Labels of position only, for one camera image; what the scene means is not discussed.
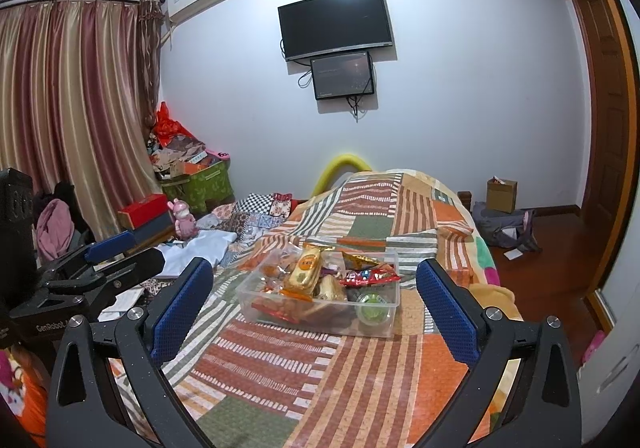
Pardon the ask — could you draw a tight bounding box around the red shiny snack packet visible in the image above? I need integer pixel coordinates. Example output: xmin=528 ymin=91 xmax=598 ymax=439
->
xmin=340 ymin=252 xmax=402 ymax=290

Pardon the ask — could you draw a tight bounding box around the green fabric storage box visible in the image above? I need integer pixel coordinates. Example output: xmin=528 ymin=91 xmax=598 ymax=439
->
xmin=160 ymin=160 xmax=234 ymax=217

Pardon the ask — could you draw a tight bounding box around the black television cable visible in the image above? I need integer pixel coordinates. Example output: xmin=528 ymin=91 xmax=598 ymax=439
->
xmin=345 ymin=95 xmax=368 ymax=121

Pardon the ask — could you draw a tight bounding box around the gold cartoon snack packet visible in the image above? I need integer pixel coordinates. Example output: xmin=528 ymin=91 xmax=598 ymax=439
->
xmin=283 ymin=243 xmax=327 ymax=302

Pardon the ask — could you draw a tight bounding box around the cartoon print cushion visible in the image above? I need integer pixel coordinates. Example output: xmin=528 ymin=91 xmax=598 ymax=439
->
xmin=0 ymin=343 xmax=52 ymax=448

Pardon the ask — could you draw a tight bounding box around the brown cardboard box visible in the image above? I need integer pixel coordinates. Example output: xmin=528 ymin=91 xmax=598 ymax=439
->
xmin=486 ymin=176 xmax=519 ymax=214

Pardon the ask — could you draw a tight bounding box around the clear wrapped pastry pack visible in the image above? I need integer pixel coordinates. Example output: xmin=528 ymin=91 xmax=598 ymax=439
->
xmin=259 ymin=250 xmax=301 ymax=285

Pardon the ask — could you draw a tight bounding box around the yellow foam tube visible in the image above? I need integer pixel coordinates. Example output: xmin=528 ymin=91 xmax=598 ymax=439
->
xmin=310 ymin=154 xmax=374 ymax=202

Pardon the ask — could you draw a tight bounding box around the pink plush toy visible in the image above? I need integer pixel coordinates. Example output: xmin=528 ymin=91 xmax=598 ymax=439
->
xmin=170 ymin=198 xmax=199 ymax=242

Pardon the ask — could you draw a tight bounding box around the white pillow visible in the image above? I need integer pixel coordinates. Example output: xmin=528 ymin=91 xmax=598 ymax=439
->
xmin=159 ymin=230 xmax=242 ymax=275

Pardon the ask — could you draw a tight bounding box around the green jelly cup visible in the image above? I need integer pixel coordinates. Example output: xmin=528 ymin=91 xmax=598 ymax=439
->
xmin=355 ymin=292 xmax=392 ymax=326

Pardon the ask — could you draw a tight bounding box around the pink clothing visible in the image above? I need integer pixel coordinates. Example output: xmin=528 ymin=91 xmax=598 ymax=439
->
xmin=36 ymin=198 xmax=76 ymax=262

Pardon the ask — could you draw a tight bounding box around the red plastic bag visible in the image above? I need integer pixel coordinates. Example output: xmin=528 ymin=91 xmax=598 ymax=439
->
xmin=150 ymin=101 xmax=194 ymax=145

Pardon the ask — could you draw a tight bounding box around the striped brown curtain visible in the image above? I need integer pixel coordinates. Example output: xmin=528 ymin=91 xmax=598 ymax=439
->
xmin=0 ymin=0 xmax=167 ymax=249

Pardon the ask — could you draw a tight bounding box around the grey bag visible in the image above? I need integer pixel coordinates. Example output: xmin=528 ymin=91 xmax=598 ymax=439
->
xmin=472 ymin=201 xmax=542 ymax=254

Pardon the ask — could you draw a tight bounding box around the black wall television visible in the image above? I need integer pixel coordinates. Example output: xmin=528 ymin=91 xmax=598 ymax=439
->
xmin=277 ymin=0 xmax=392 ymax=63

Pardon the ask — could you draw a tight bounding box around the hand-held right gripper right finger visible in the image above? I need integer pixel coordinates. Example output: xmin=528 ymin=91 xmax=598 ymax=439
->
xmin=416 ymin=257 xmax=584 ymax=448

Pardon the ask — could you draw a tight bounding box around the orange red flat packet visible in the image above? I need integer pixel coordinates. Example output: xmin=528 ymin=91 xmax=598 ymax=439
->
xmin=251 ymin=297 xmax=315 ymax=325

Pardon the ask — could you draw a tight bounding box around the small black wall monitor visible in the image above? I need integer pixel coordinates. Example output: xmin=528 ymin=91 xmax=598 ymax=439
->
xmin=309 ymin=50 xmax=376 ymax=102

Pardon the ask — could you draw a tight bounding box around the clear plastic storage box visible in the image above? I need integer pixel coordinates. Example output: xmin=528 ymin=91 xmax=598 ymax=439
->
xmin=235 ymin=243 xmax=403 ymax=340

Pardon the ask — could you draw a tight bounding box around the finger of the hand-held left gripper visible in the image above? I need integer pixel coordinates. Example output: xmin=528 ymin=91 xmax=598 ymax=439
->
xmin=9 ymin=249 xmax=167 ymax=325
xmin=37 ymin=230 xmax=137 ymax=290

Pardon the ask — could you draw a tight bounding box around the colourful plush blanket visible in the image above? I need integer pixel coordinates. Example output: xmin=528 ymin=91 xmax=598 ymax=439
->
xmin=469 ymin=227 xmax=524 ymax=325

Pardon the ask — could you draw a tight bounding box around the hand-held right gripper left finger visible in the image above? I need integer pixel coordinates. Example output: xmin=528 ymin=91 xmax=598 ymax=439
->
xmin=45 ymin=257 xmax=215 ymax=448

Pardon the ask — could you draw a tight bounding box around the checkered floral quilt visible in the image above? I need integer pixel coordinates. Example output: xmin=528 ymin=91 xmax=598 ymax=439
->
xmin=199 ymin=190 xmax=297 ymax=270

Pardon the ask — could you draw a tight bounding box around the red gift box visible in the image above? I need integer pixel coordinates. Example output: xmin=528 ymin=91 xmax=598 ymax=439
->
xmin=118 ymin=193 xmax=170 ymax=230

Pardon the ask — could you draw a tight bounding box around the brown wooden door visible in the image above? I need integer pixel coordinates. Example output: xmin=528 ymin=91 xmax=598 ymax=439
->
xmin=564 ymin=0 xmax=640 ymax=325

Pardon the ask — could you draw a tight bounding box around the patchwork striped blanket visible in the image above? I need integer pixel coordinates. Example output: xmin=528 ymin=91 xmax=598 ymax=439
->
xmin=107 ymin=169 xmax=527 ymax=448

